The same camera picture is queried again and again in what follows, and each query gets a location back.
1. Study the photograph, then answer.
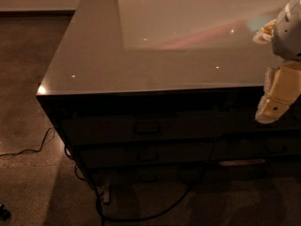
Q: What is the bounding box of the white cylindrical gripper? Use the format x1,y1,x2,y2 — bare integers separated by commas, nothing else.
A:
253,19,301,124

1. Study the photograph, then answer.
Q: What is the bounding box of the drawer with metal handle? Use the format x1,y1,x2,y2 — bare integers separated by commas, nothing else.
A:
61,111,300,145

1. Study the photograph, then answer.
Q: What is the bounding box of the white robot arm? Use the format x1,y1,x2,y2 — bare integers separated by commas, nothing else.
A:
253,0,301,124

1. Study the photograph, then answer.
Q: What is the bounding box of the right dark drawer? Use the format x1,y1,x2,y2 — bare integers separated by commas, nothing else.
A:
211,136,301,160

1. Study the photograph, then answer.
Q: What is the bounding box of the dark drawer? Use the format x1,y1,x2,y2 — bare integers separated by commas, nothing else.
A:
211,136,301,160
80,141,214,168

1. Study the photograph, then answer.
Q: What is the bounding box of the dark cabinet with glossy top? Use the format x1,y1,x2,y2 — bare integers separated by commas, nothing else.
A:
37,0,300,186

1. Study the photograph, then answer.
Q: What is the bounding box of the middle dark drawer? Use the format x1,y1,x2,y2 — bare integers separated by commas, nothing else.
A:
80,141,214,168

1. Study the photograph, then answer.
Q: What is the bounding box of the black object on floor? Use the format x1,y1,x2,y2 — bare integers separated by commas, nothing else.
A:
0,204,10,221

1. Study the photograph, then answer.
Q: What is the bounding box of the thick black cable under cabinet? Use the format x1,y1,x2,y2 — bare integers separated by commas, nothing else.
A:
64,144,217,226

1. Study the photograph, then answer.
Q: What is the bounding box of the dark wall baseboard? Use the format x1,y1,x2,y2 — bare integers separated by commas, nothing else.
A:
0,9,75,18

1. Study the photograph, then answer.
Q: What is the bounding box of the thin black floor cable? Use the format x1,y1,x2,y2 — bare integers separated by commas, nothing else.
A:
0,126,56,158

